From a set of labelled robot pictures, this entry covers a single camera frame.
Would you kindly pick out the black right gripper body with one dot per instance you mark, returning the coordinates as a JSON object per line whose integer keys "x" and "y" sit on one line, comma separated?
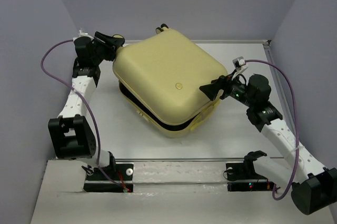
{"x": 237, "y": 91}

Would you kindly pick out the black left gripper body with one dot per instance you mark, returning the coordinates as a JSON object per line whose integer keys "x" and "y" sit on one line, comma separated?
{"x": 102, "y": 51}

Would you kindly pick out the yellow hard-shell suitcase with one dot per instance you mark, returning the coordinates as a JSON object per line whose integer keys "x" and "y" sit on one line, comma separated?
{"x": 161, "y": 76}

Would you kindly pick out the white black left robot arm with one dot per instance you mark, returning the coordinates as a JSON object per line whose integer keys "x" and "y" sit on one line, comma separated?
{"x": 71, "y": 135}

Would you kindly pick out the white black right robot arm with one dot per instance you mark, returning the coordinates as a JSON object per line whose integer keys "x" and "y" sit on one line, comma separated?
{"x": 312, "y": 185}

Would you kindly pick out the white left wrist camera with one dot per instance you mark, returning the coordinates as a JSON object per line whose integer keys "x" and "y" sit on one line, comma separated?
{"x": 81, "y": 33}

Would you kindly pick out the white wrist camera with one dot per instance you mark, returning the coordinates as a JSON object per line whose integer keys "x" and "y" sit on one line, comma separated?
{"x": 81, "y": 33}
{"x": 240, "y": 65}

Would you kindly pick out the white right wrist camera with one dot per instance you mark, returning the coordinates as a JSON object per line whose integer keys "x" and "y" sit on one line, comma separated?
{"x": 240, "y": 65}

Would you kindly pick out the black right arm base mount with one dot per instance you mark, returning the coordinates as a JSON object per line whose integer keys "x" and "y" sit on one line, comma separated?
{"x": 241, "y": 176}

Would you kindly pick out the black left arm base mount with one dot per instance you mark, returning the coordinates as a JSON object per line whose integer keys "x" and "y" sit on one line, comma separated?
{"x": 119, "y": 180}

